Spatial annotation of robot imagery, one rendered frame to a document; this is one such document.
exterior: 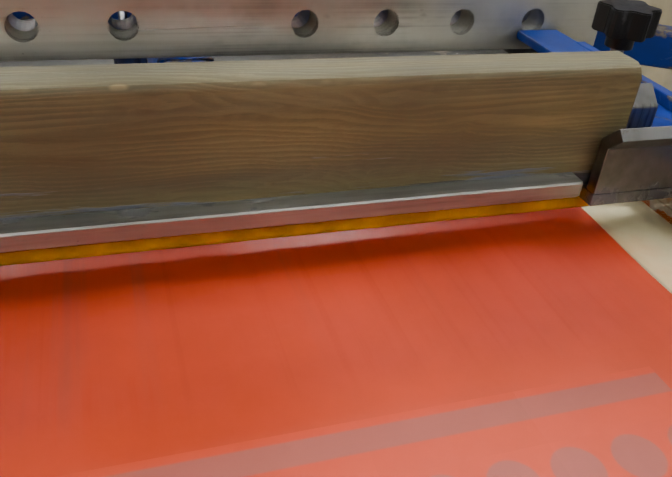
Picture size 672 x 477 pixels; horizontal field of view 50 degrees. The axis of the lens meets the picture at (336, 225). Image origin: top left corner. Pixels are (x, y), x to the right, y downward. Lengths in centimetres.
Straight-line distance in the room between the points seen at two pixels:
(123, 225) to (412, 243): 17
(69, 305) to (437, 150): 20
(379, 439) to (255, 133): 15
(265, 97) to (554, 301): 19
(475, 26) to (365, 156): 28
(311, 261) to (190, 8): 24
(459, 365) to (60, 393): 18
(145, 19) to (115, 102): 22
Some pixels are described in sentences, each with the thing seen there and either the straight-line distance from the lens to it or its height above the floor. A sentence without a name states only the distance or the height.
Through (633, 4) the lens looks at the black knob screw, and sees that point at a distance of 58.
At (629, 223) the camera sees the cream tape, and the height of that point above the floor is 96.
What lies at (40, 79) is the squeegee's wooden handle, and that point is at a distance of 34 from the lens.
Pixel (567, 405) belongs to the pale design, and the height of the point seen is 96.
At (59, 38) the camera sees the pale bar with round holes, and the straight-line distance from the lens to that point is 56.
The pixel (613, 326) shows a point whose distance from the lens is 40.
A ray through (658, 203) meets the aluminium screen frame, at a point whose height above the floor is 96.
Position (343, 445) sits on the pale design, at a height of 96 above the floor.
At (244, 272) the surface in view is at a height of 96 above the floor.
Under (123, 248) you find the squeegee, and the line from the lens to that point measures 39.
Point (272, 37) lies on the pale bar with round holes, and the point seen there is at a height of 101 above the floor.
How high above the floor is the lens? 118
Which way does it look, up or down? 32 degrees down
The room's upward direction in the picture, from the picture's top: 6 degrees clockwise
